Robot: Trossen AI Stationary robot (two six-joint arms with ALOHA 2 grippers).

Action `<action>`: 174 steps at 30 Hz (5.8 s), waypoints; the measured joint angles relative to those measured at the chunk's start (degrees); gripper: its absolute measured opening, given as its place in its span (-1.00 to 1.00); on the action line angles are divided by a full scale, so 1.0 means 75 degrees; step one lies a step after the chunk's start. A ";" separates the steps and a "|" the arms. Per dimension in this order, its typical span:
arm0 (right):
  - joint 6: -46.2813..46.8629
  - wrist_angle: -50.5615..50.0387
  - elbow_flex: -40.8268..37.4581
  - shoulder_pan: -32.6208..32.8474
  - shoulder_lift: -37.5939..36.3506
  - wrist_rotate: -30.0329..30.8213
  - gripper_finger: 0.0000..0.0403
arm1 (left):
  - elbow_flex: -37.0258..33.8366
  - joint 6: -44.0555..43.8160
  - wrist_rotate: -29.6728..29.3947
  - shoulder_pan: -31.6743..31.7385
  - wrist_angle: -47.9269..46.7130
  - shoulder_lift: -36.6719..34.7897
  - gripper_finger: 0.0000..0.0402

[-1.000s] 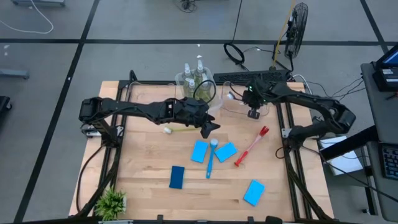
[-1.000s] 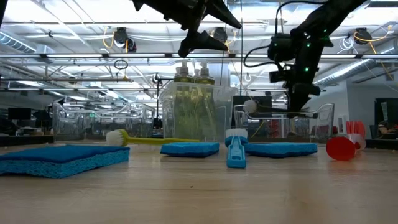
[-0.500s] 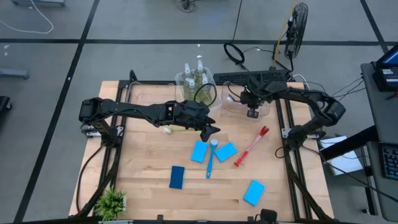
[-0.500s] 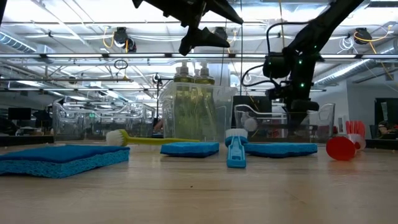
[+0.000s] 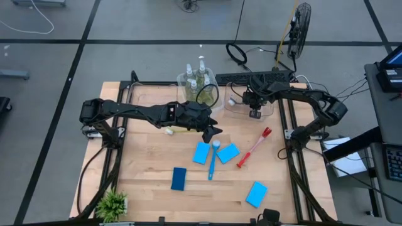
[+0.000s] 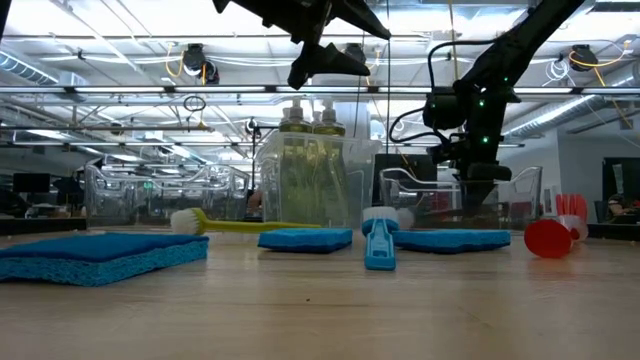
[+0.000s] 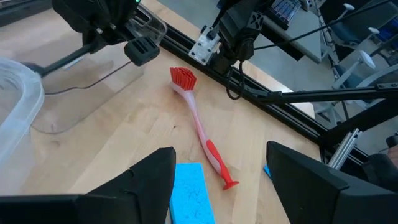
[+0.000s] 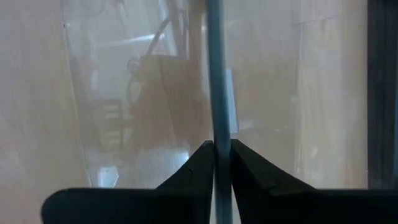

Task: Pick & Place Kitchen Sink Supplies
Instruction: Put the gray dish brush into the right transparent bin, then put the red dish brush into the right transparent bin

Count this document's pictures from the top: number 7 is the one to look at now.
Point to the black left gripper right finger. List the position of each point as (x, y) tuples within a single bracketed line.
[(335, 205)]

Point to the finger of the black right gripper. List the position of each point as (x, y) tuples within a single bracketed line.
[(68, 60)]

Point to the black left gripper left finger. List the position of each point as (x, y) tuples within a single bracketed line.
[(93, 208)]

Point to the blue sponge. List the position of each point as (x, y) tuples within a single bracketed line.
[(267, 171), (191, 196)]

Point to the red dish brush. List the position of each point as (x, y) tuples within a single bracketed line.
[(199, 124)]

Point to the person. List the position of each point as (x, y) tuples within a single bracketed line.
[(379, 174)]

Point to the silver aluminium extrusion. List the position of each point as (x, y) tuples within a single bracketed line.
[(343, 151)]

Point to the translucent plastic tub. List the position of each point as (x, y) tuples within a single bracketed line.
[(18, 102)]

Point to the white framed office chair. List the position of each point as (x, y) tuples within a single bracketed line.
[(348, 7), (367, 60)]

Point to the grey desk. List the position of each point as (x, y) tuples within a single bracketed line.
[(298, 40)]

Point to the black keyboard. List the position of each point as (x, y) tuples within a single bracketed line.
[(284, 9)]

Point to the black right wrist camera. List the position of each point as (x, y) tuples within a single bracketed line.
[(141, 51)]

